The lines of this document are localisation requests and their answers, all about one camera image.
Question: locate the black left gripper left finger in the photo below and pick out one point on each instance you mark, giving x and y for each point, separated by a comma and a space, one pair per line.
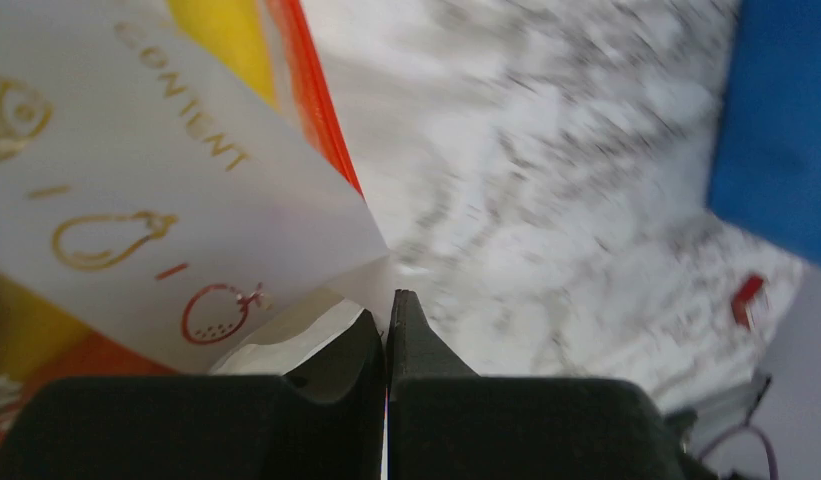
322, 420

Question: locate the yellow fake squash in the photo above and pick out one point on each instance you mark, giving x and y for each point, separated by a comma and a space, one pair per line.
232, 31

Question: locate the small red tag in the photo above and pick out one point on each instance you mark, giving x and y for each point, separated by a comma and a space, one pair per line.
750, 304

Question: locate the blue plastic bin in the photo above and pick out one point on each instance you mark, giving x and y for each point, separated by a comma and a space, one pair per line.
766, 176

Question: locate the clear zip top bag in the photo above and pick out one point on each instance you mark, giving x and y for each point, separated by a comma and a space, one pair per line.
155, 212

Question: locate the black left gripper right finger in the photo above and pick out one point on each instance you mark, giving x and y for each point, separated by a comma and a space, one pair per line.
447, 422

